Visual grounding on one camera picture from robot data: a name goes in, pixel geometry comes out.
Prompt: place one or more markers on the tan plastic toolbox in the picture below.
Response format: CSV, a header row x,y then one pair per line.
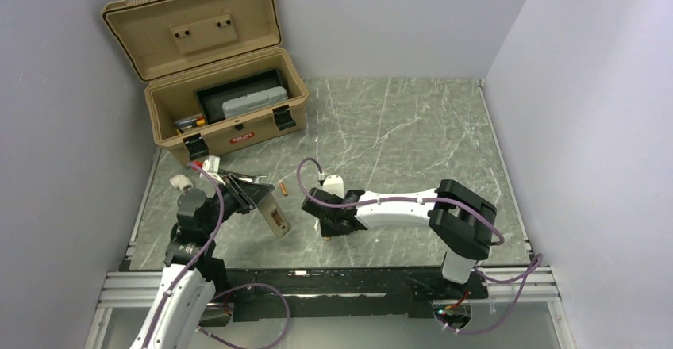
x,y
185,50

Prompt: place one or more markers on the grey plastic case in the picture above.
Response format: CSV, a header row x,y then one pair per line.
x,y
254,101

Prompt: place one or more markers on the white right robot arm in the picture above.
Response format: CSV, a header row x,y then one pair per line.
x,y
461,218

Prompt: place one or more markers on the white plastic pipe fitting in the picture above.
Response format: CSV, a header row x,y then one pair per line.
x,y
181,182

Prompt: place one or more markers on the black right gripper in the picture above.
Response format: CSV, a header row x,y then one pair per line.
x,y
327,231

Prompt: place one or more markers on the black tray in toolbox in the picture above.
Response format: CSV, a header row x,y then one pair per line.
x,y
212,97

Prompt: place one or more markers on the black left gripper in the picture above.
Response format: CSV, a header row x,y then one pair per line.
x,y
247,195

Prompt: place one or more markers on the pack of batteries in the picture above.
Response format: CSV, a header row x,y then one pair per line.
x,y
188,123

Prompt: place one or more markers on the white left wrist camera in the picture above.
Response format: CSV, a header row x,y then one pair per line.
x,y
210,165

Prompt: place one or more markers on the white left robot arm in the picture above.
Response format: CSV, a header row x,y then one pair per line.
x,y
192,276

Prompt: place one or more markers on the white remote control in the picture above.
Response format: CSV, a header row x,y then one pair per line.
x,y
274,216

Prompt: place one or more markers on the silver open-end wrench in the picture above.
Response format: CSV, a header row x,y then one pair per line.
x,y
256,178

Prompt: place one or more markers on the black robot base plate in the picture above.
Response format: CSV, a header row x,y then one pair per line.
x,y
256,294

